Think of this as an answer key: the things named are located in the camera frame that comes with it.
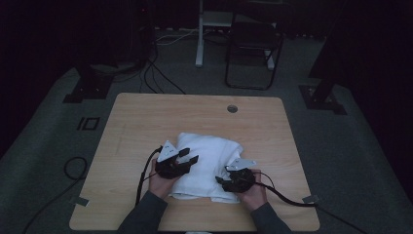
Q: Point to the person's left hand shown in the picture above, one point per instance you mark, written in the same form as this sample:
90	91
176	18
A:
160	185

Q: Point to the white skirt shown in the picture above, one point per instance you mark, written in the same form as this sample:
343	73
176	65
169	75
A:
207	162

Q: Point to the white metal stand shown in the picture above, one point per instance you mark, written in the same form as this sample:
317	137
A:
199	39

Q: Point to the round table grommet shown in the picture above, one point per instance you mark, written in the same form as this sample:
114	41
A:
232	109

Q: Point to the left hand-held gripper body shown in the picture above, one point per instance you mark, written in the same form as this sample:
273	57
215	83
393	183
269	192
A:
168	165

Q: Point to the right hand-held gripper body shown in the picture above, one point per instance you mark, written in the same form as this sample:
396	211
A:
242	178

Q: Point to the black folding chair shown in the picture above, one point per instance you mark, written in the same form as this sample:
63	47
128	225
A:
255	39

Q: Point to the person's right hand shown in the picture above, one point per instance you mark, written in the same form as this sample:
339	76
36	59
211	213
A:
255	196

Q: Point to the black stand with flat base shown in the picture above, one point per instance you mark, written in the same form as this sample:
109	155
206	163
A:
324	97
89	86

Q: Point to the grey tape piece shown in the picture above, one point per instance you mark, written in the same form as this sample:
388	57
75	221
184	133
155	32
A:
310	199
82	201

